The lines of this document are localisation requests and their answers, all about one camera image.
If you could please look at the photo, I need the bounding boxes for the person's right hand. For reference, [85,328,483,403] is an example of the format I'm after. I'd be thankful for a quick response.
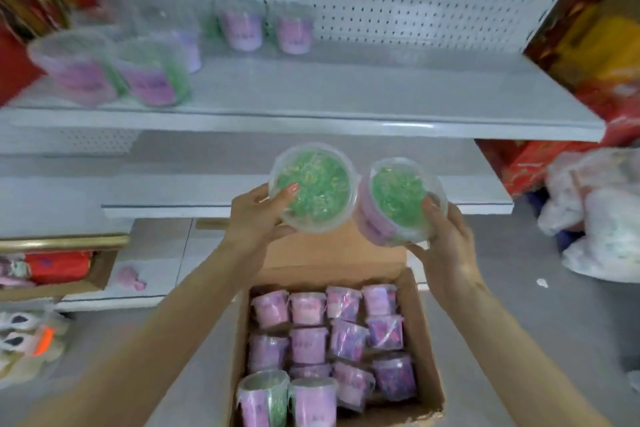
[405,194,484,305]

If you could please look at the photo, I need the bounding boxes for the person's left hand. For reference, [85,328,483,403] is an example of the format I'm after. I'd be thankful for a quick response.
[222,183,301,262]

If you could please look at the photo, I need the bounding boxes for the person's right forearm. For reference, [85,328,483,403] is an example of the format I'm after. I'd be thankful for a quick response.
[431,282,614,427]

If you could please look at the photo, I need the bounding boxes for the person's left forearm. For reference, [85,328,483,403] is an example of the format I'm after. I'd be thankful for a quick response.
[20,239,266,427]

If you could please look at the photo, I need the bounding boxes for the white metal shelf board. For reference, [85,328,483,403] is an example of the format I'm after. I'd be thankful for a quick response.
[0,139,515,220]
[0,44,607,143]

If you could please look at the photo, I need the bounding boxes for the brown cardboard box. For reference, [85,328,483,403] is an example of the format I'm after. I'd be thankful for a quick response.
[226,232,447,427]

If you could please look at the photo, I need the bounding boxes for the white metal base shelf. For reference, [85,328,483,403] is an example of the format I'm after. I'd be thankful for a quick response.
[52,218,431,313]

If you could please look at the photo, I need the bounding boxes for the group of purple tubs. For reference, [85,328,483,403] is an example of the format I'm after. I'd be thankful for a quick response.
[236,284,419,427]

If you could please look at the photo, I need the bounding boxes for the white plastic bags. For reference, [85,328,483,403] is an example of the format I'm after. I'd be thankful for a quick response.
[537,147,640,285]

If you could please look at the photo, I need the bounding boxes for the small pink toy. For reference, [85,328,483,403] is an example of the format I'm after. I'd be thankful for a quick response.
[116,267,147,293]

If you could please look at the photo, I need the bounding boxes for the red and yellow gift boxes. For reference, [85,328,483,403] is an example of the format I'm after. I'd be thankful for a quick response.
[475,0,640,199]

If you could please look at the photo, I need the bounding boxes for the wooden tray with gold rim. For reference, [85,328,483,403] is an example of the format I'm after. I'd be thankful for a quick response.
[0,234,132,303]

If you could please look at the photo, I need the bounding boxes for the red packet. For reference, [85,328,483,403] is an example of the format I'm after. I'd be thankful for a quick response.
[24,251,95,285]

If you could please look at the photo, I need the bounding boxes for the white plush toys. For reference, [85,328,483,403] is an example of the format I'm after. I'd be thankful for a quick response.
[0,311,71,390]

